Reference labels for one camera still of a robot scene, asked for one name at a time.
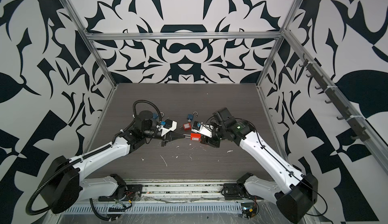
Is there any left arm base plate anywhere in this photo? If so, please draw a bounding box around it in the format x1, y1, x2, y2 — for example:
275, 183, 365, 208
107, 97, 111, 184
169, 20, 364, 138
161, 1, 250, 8
98, 184, 143, 202

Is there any white slotted cable duct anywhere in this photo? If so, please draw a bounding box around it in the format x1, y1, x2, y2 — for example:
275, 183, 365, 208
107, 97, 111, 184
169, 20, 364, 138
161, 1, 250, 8
60, 202, 243, 215

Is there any black corrugated cable hose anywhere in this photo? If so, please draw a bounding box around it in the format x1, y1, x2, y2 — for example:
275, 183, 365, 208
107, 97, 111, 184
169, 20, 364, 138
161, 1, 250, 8
132, 99, 163, 125

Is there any red padlock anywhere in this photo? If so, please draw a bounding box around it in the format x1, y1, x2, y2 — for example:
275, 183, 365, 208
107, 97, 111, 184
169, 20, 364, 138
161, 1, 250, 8
184, 133, 202, 142
182, 123, 192, 131

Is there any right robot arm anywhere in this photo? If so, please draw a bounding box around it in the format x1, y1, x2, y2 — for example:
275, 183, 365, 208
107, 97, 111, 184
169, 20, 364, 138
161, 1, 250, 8
192, 108, 318, 224

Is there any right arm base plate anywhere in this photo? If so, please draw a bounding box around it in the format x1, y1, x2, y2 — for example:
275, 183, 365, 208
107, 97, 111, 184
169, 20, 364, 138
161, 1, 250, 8
220, 184, 263, 200

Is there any blue padlock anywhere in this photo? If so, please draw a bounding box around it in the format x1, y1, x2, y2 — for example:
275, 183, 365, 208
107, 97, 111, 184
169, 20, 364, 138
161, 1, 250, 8
187, 111, 198, 123
153, 112, 165, 121

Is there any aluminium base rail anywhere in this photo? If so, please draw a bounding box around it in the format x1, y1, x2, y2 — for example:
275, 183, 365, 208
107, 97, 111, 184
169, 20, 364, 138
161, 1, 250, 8
51, 180, 313, 205

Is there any blue padlock left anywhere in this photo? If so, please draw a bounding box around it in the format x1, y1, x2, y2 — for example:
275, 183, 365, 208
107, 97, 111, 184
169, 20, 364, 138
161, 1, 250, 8
153, 112, 165, 121

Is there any blue padlock centre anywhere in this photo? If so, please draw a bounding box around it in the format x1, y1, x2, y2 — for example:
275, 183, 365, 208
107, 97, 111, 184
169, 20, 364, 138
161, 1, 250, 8
187, 111, 198, 123

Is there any small electronics board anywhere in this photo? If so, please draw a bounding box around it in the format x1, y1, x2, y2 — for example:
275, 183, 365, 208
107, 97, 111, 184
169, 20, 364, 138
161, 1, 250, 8
241, 202, 260, 219

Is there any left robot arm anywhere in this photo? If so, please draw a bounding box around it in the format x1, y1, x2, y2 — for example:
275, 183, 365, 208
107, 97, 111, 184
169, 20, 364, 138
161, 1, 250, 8
25, 110, 186, 216

